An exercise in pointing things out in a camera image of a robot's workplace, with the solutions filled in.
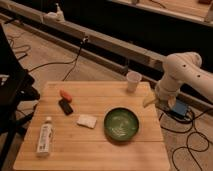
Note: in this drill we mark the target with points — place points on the clear plastic bottle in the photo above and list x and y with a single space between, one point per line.
45 136

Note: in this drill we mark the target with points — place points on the green ceramic bowl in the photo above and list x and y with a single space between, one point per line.
121 124

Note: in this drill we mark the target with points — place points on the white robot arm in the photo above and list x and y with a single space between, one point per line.
179 69

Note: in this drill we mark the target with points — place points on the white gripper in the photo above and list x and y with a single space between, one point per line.
162 94

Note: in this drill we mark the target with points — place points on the blue power box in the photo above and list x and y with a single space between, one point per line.
179 109

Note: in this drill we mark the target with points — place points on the white object on rail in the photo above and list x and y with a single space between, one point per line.
58 15

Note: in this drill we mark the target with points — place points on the orange oval object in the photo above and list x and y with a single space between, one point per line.
65 95

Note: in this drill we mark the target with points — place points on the long metal rail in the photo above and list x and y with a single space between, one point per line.
144 37

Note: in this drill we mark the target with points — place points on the black rectangular block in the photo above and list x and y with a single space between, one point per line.
65 106

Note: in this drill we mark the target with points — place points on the black office chair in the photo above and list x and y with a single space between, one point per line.
18 87

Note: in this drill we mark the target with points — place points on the white sponge block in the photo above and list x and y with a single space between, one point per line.
86 120

